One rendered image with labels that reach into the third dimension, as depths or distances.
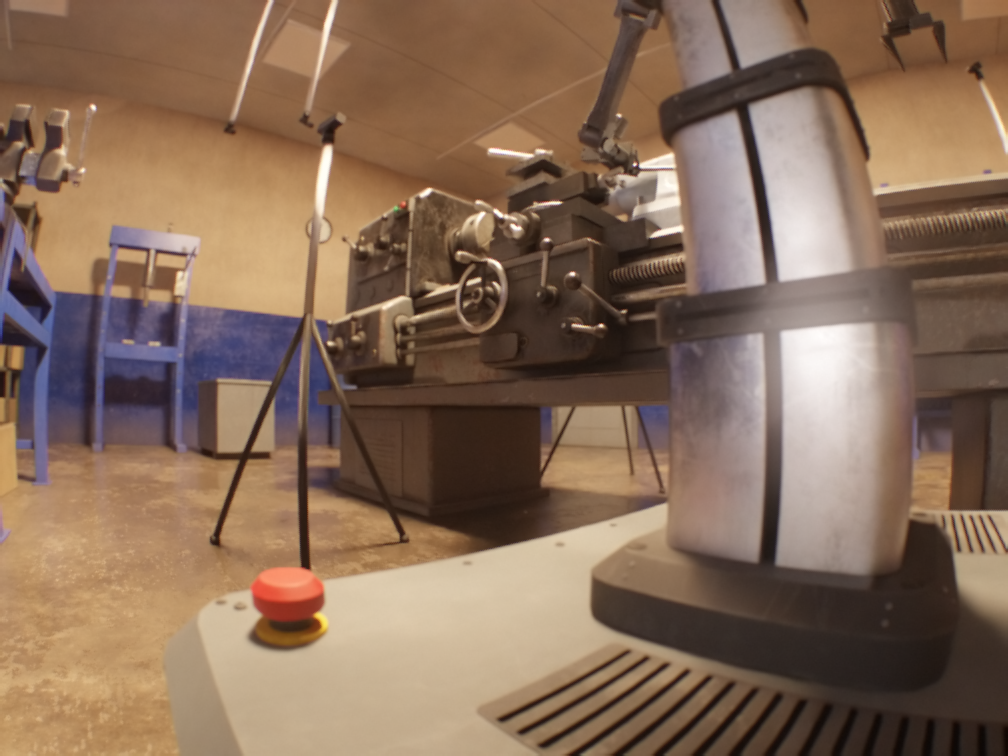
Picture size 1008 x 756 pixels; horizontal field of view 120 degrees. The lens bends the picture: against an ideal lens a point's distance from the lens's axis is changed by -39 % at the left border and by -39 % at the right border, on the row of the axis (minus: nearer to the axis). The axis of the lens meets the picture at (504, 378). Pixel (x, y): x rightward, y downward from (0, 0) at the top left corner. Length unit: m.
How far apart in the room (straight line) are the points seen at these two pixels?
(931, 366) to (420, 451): 1.56
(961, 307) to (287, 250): 5.28
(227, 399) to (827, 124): 3.52
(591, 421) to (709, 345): 4.95
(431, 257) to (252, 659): 1.88
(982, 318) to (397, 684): 1.11
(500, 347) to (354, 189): 4.83
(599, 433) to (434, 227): 3.54
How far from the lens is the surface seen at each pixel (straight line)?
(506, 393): 1.29
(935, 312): 1.11
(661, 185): 1.50
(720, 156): 0.30
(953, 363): 0.93
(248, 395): 3.63
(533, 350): 1.24
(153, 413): 4.87
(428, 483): 1.76
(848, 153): 0.29
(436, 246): 2.06
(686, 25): 0.39
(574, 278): 1.03
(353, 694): 0.22
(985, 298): 1.14
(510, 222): 1.26
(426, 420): 1.75
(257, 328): 5.10
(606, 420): 5.10
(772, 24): 0.36
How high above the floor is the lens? 0.38
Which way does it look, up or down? 4 degrees up
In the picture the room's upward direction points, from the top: straight up
